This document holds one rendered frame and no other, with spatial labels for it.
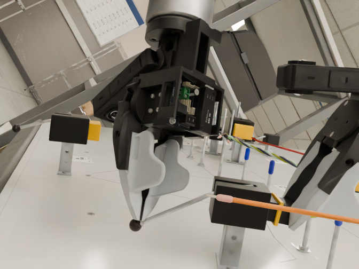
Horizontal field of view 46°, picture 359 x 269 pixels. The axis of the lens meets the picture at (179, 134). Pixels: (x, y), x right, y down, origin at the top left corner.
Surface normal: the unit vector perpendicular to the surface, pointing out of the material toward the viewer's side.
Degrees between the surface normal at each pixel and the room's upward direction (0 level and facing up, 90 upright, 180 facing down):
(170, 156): 118
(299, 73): 99
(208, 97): 55
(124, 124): 60
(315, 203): 114
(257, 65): 90
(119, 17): 90
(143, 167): 125
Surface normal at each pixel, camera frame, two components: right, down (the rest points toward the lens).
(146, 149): -0.68, -0.20
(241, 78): 0.24, 0.19
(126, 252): 0.15, -0.98
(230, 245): -0.01, 0.14
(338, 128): -0.84, -0.55
